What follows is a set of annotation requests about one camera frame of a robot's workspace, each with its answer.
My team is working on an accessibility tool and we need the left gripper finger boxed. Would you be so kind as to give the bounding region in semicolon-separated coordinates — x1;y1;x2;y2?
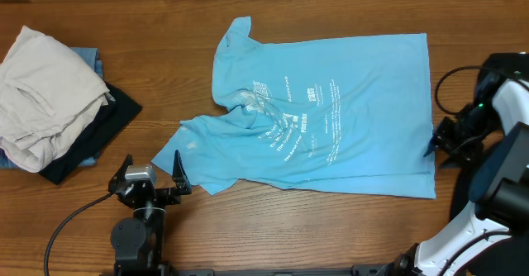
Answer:
111;154;133;182
171;150;188;183

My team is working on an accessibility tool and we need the light blue printed t-shirt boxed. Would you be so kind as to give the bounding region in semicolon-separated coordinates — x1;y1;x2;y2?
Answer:
153;17;436;198

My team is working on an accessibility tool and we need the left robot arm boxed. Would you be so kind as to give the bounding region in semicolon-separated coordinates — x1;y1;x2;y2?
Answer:
108;152;192;276

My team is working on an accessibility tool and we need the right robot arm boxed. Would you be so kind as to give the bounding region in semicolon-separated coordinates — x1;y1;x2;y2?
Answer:
350;66;528;275

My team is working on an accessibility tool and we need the black t-shirt right pile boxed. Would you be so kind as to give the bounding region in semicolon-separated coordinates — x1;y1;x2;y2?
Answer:
447;51;529;276

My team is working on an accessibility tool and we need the beige folded garment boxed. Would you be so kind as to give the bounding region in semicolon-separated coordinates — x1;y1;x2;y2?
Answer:
1;26;113;173

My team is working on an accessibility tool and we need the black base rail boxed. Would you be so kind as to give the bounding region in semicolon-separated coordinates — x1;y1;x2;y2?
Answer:
102;264;393;276

